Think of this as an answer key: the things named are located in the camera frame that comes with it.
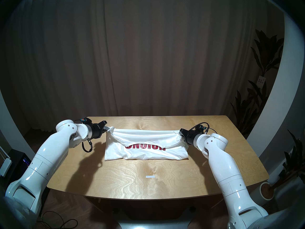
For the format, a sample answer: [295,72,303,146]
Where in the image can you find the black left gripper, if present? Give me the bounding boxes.
[91,121,112,140]

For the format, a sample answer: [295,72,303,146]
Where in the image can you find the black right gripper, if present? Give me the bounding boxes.
[179,128,198,146]

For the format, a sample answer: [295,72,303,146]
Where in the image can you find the white t-shirt with red print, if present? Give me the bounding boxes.
[104,126,189,161]

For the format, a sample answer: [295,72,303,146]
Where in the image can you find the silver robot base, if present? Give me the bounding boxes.
[117,220,191,229]

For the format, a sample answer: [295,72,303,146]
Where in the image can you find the beige pleated curtain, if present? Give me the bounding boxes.
[0,0,284,136]

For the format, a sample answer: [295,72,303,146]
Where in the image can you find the black computer tower with lights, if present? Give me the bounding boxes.
[6,149,51,216]

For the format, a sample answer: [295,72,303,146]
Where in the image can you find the white round plant pot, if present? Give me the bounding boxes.
[257,182,275,207]

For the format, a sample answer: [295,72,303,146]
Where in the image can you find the small white box device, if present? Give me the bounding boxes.
[0,157,12,177]

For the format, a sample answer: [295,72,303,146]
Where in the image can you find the dark plant in white pot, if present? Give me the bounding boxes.
[270,130,305,191]

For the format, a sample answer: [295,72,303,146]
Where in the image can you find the tall dark leafy plant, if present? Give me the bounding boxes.
[230,29,285,139]

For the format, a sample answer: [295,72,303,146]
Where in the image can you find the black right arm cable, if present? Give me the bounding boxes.
[189,122,217,136]

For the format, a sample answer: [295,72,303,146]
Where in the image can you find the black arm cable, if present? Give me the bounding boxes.
[189,122,217,136]
[73,119,93,153]

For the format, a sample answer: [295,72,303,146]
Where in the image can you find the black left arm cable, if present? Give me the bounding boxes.
[73,119,93,153]

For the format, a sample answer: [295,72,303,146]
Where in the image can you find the black floor cables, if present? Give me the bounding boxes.
[36,211,78,229]

